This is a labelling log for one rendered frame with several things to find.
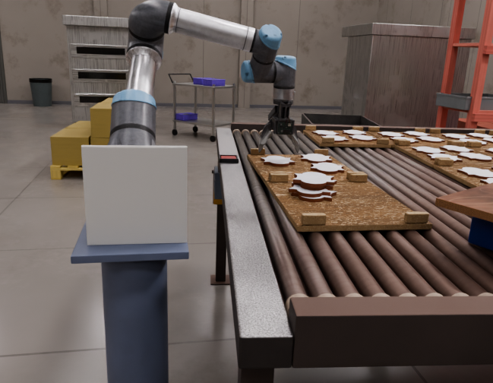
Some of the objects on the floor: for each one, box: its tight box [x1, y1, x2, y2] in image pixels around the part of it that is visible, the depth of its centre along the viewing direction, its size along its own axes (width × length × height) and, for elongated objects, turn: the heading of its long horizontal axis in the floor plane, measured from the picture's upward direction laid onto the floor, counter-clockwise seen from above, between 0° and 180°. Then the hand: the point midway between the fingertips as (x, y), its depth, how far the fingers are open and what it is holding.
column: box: [71, 222, 189, 383], centre depth 134 cm, size 38×38×87 cm
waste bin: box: [29, 78, 52, 107], centre depth 1081 cm, size 48×48×62 cm
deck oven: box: [62, 15, 129, 122], centre depth 819 cm, size 136×105×181 cm
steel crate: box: [302, 113, 381, 126], centre depth 536 cm, size 80×96×67 cm
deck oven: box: [341, 23, 476, 128], centre depth 668 cm, size 143×105×176 cm
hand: (278, 152), depth 177 cm, fingers open, 14 cm apart
